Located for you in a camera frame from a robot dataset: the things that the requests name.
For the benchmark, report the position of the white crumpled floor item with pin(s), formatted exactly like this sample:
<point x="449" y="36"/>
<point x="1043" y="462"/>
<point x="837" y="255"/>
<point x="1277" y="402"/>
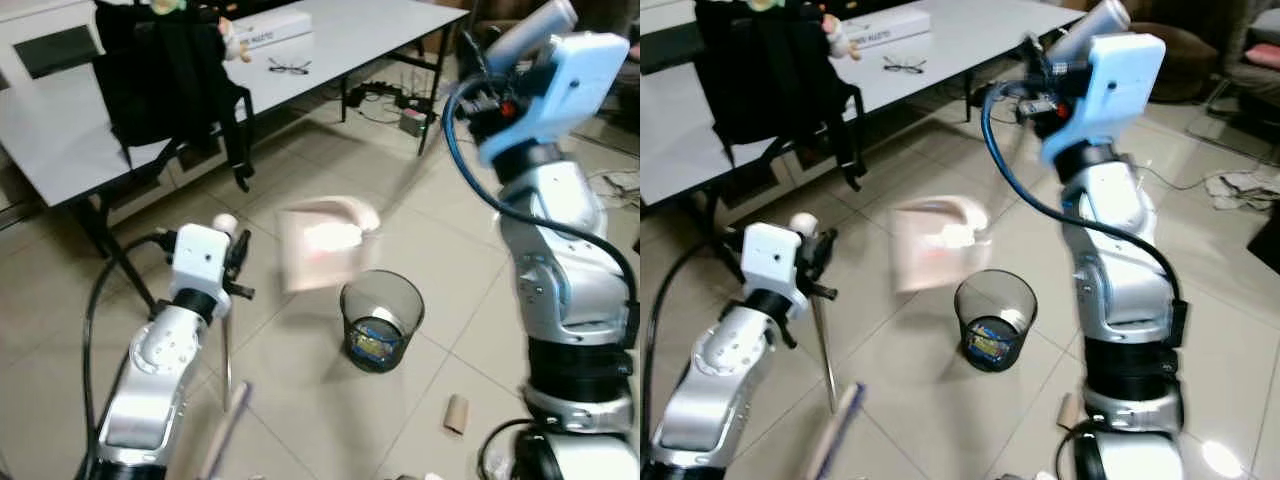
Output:
<point x="620" y="183"/>
<point x="1240" y="188"/>

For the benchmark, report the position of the plush doll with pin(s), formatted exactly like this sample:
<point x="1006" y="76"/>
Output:
<point x="838" y="40"/>

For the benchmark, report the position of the brown cardboard tube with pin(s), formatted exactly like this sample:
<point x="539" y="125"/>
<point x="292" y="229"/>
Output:
<point x="457" y="415"/>
<point x="1071" y="412"/>

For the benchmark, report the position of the broom with metal stick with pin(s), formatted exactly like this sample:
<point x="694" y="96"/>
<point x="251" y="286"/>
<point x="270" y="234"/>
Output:
<point x="227" y="350"/>
<point x="827" y="350"/>

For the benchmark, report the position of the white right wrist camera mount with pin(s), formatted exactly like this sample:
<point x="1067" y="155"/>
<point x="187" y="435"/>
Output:
<point x="1115" y="90"/>
<point x="570" y="90"/>

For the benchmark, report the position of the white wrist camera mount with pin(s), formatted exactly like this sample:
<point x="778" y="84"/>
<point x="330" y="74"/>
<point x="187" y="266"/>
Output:
<point x="770" y="260"/>
<point x="1115" y="90"/>
<point x="200" y="260"/>
<point x="570" y="90"/>

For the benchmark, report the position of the grey power strip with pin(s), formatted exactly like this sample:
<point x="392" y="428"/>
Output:
<point x="412" y="122"/>

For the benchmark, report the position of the long white printed box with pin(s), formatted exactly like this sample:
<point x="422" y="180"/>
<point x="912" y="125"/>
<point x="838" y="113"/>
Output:
<point x="285" y="30"/>
<point x="900" y="25"/>

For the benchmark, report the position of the black mesh waste basket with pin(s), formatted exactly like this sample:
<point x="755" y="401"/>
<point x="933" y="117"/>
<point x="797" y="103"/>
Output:
<point x="1015" y="300"/>
<point x="400" y="300"/>

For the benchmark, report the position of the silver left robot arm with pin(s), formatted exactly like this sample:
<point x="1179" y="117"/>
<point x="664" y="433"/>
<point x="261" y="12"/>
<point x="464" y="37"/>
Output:
<point x="150" y="380"/>
<point x="710" y="390"/>

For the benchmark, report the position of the white table with black legs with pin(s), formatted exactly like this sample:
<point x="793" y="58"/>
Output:
<point x="380" y="30"/>
<point x="960" y="40"/>

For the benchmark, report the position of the black-rimmed glasses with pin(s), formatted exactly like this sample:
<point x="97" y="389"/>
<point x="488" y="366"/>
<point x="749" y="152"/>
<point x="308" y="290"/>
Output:
<point x="893" y="66"/>
<point x="278" y="67"/>

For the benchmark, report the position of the black backpack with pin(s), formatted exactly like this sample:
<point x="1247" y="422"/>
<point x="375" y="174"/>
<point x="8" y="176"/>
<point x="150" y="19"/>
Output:
<point x="770" y="90"/>
<point x="160" y="90"/>

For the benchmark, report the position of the brown beanbag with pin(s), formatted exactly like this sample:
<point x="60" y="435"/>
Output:
<point x="1180" y="60"/>

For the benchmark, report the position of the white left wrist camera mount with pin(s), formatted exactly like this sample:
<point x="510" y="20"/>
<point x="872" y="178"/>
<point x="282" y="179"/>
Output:
<point x="200" y="260"/>
<point x="770" y="260"/>

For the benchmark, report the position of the blue yellow packet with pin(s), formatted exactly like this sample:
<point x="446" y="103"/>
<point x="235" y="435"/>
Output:
<point x="990" y="347"/>
<point x="375" y="347"/>

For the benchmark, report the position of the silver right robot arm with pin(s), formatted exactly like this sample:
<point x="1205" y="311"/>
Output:
<point x="560" y="280"/>
<point x="1110" y="280"/>

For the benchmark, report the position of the dark flat tablet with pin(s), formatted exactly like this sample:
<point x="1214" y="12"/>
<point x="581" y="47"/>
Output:
<point x="55" y="50"/>
<point x="648" y="55"/>

